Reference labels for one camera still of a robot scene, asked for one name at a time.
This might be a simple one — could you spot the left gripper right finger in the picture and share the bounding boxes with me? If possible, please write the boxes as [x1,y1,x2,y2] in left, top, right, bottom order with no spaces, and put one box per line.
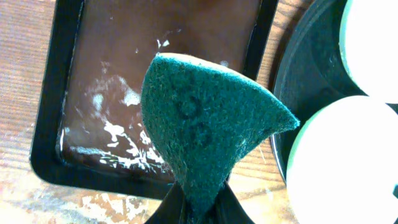
[210,182,254,224]

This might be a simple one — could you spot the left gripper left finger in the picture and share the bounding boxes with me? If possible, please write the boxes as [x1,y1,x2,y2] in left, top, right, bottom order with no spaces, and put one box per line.
[145,182,187,224]

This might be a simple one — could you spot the green scouring sponge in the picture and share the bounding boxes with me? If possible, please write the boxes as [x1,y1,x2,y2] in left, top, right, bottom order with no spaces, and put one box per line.
[141,53,300,223]

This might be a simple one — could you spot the light blue plate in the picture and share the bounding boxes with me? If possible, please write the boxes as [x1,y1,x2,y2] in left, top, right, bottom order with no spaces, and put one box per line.
[339,0,397,104]
[286,96,397,223]

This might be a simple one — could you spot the black rectangular tray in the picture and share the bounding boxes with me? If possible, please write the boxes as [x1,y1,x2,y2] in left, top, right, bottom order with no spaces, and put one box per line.
[29,0,277,199]

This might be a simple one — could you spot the round black tray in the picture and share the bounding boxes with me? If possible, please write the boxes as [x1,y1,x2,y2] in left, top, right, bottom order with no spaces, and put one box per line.
[269,0,398,200]

